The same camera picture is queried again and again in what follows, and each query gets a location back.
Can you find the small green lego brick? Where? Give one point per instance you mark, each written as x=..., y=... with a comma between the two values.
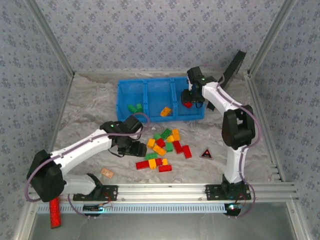
x=157, y=136

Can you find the orange lego brick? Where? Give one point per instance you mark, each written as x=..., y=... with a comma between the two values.
x=159, y=150
x=176, y=135

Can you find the small red lego brick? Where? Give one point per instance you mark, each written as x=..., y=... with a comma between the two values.
x=159, y=162

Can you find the yellow rounded lego piece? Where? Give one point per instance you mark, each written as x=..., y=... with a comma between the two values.
x=166, y=111

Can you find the small yellow lego brick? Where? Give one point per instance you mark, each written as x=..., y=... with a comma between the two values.
x=165, y=162

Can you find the blue three-compartment plastic bin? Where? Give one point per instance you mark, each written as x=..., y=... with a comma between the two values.
x=132, y=95

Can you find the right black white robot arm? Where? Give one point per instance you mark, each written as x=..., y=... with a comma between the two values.
x=238, y=130

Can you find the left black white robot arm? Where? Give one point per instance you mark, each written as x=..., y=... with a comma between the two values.
x=47, y=180

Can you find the small orange wooden tile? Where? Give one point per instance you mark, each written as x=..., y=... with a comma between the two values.
x=107, y=173

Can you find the black flat panel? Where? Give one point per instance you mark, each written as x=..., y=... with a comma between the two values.
x=236, y=63

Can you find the black red triangular badge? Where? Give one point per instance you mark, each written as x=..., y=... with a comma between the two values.
x=206, y=154

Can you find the red glitter cylinder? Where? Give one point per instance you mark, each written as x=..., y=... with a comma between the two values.
x=54, y=212

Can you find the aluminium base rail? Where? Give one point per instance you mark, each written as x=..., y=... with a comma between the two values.
x=162, y=192

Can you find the aluminium corner post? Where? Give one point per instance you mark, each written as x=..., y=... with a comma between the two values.
x=51, y=37
x=273, y=37

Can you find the aluminium lower frame bar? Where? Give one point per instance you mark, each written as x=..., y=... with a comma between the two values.
x=298, y=222
x=25, y=222

